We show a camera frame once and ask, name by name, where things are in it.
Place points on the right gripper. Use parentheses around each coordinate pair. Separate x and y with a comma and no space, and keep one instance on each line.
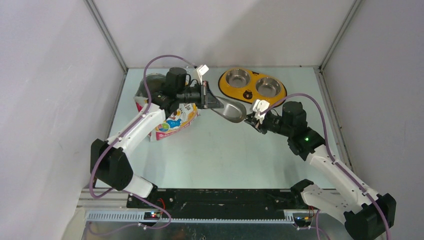
(256,123)

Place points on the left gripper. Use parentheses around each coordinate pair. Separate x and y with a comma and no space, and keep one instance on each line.
(208,100)

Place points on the metal food scoop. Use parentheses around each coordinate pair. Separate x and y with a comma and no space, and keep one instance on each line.
(232,110)

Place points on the yellow double pet bowl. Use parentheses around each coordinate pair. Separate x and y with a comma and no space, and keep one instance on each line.
(246,85)

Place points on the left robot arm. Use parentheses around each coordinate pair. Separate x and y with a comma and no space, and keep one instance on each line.
(109,158)

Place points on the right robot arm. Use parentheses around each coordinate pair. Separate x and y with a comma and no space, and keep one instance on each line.
(364,212)

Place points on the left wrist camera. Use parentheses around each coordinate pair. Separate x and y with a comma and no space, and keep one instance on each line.
(200,71)

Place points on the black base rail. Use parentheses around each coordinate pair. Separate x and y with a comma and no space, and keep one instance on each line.
(228,204)

